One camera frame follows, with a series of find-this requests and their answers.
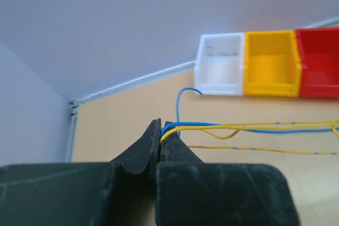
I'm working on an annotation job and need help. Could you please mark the yellow thin wires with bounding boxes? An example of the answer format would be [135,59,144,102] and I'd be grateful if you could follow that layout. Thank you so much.
[158,119,339,156]

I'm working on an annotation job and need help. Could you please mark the blue thin wire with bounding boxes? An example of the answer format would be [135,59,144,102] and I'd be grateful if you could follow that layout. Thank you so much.
[160,87,339,139]

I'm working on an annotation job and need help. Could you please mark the yellow plastic bin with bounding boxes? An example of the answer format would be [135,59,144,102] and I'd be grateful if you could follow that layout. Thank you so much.
[243,30,302,97]

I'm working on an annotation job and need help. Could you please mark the white plastic bin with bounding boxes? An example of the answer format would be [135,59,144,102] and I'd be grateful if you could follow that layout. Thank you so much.
[194,32,245,96]

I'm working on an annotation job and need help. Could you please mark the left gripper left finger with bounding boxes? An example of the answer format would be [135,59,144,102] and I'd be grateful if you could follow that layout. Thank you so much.
[1,119,161,225]

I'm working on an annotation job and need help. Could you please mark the red plastic bin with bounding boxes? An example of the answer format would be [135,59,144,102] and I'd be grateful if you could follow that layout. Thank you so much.
[296,27,338,99]

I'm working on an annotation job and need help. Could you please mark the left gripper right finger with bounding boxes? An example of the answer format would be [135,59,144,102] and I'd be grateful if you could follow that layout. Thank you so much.
[155,125,300,225]

